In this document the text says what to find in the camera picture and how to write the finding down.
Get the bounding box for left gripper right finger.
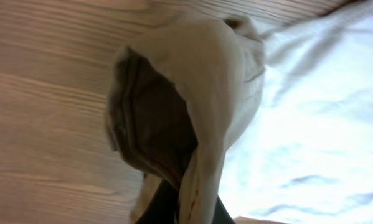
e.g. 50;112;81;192
212;197;235;224

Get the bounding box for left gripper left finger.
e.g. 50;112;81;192
136;180;179;224

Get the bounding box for beige shorts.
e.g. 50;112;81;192
104;0;373;224

